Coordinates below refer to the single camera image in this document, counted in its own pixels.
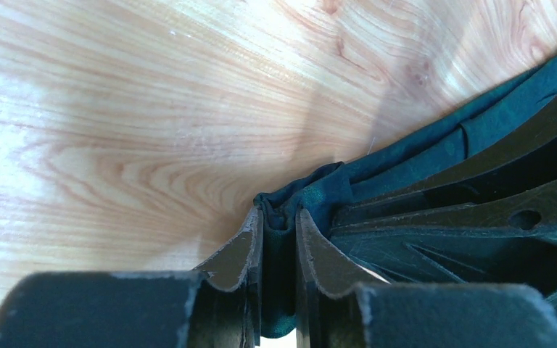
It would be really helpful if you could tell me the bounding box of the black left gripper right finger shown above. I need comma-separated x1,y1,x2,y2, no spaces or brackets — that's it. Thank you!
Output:
295,209,557,347

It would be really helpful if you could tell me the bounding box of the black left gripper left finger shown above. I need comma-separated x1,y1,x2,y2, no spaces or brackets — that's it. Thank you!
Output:
0,208,263,347

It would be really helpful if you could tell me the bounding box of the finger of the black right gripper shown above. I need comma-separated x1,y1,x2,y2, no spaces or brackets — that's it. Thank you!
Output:
330,179,557,310
333,97,557,226

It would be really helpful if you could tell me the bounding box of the dark green tie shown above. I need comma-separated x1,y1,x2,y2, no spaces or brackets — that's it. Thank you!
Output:
254,55,557,339

